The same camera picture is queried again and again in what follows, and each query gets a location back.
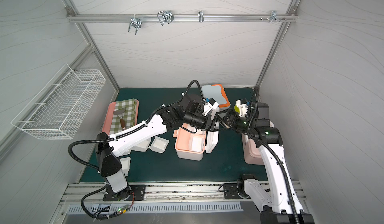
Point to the metal hook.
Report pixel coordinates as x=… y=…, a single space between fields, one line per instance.
x=201 y=16
x=135 y=24
x=165 y=16
x=273 y=18

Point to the pink first aid kit box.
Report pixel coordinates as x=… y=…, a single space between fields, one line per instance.
x=252 y=154

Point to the spatula with wooden handle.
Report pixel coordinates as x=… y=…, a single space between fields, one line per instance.
x=120 y=114

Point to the green checkered cloth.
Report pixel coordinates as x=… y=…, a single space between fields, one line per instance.
x=126 y=111

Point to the white wire basket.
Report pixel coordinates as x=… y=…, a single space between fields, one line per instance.
x=57 y=111

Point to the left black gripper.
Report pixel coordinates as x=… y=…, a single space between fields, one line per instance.
x=212 y=124

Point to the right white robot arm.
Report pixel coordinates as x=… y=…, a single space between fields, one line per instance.
x=280 y=205

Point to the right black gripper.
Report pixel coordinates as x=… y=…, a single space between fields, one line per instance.
x=229 y=118

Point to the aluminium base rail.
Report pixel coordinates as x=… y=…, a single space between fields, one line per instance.
x=162 y=192

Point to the pink tray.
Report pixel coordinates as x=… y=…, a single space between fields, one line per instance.
x=105 y=119

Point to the peach kit tray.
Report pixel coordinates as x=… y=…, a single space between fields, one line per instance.
x=183 y=135

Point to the blue orange first aid kit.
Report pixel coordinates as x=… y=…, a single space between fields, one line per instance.
x=216 y=92

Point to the green bowl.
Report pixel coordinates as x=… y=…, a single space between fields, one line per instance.
x=237 y=107

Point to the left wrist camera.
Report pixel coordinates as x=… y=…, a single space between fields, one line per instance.
x=210 y=107

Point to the aluminium crossbar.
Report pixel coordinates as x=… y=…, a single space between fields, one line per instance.
x=179 y=18

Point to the white peach first aid kit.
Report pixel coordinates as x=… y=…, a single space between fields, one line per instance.
x=212 y=139

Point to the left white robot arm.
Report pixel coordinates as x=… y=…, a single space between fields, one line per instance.
x=110 y=148

